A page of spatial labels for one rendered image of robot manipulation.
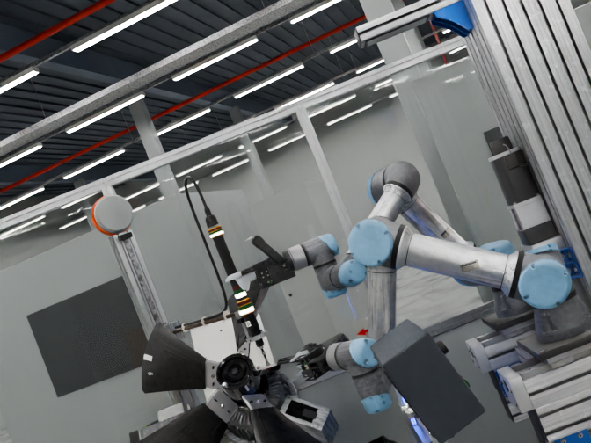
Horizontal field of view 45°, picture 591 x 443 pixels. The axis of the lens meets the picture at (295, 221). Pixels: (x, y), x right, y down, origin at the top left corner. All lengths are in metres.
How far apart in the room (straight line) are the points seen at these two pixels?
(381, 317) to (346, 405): 1.06
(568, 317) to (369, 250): 0.52
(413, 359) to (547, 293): 0.47
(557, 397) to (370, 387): 0.46
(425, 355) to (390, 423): 1.62
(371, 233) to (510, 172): 0.55
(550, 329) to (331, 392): 1.26
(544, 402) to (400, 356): 0.62
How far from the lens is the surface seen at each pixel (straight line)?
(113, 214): 2.87
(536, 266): 1.76
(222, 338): 2.63
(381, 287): 1.97
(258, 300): 2.33
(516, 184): 2.16
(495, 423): 3.11
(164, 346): 2.37
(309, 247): 2.23
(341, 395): 2.99
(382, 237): 1.78
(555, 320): 1.93
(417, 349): 1.42
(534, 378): 1.93
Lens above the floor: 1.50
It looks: 2 degrees up
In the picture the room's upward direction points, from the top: 22 degrees counter-clockwise
